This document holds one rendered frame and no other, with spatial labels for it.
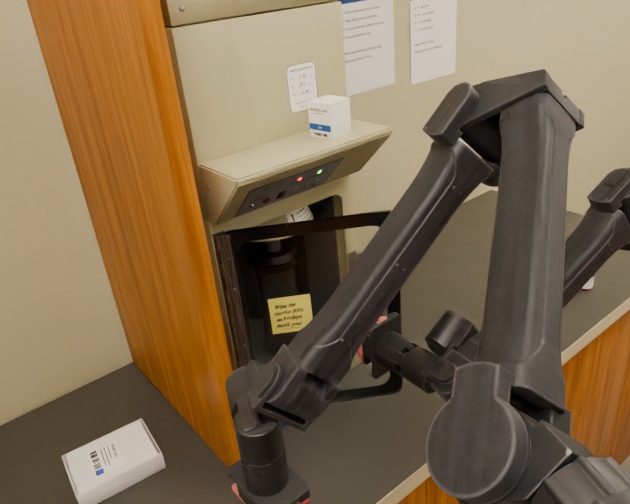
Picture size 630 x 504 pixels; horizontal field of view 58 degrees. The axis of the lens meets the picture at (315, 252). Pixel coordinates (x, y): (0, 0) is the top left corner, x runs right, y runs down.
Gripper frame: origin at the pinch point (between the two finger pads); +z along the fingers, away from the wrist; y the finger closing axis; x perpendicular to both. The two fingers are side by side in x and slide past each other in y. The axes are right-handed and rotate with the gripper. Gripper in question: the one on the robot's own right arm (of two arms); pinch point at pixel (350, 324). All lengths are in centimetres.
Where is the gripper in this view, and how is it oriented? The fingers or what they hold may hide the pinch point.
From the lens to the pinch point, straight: 102.0
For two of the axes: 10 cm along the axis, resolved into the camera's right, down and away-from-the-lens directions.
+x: -7.8, 3.5, -5.2
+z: -6.2, -3.1, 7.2
